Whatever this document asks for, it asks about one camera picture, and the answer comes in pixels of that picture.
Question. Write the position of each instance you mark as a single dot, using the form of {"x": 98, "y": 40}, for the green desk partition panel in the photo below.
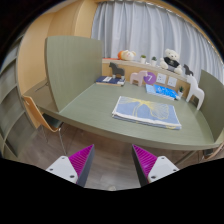
{"x": 71, "y": 70}
{"x": 213, "y": 103}

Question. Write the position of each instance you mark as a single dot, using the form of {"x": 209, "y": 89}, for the bright blue book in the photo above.
{"x": 166, "y": 91}

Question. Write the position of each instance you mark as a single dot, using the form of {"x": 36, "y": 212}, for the wooden desk back ledge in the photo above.
{"x": 133, "y": 67}

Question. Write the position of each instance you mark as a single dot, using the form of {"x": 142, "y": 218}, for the white wall socket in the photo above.
{"x": 161, "y": 78}
{"x": 172, "y": 82}

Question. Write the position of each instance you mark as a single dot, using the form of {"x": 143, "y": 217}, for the light blue book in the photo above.
{"x": 150, "y": 89}

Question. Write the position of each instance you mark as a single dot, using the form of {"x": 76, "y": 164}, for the small potted plant white pot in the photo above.
{"x": 153, "y": 62}
{"x": 143, "y": 60}

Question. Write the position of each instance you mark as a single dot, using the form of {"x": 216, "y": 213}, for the orange and white plush toy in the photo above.
{"x": 127, "y": 55}

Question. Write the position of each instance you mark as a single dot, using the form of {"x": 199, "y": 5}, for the pink wooden horse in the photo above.
{"x": 137, "y": 77}

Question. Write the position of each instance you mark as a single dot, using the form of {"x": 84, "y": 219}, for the grey shelf unit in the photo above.
{"x": 13, "y": 110}

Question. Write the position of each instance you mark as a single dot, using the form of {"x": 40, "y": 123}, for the grey-white curtain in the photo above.
{"x": 140, "y": 30}

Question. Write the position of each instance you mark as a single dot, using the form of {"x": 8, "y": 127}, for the purple round number sign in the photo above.
{"x": 151, "y": 79}

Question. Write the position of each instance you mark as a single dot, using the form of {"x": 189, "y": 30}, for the white wooden horse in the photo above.
{"x": 194, "y": 90}

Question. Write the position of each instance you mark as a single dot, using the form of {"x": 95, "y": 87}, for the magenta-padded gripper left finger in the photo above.
{"x": 63, "y": 166}

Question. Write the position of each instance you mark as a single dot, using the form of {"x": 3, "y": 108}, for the navy blue book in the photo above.
{"x": 108, "y": 80}

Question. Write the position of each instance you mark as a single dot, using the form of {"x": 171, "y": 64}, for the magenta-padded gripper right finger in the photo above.
{"x": 160, "y": 166}

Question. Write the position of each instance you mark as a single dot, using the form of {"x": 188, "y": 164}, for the tiny potted plant white pot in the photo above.
{"x": 181, "y": 92}

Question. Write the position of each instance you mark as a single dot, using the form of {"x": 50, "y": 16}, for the wooden chair with metal legs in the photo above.
{"x": 33, "y": 111}

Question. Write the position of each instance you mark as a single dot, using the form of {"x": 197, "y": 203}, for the white teddy bear black shirt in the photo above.
{"x": 171, "y": 61}

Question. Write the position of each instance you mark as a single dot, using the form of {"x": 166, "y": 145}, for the large dark grey wooden horse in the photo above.
{"x": 117, "y": 70}

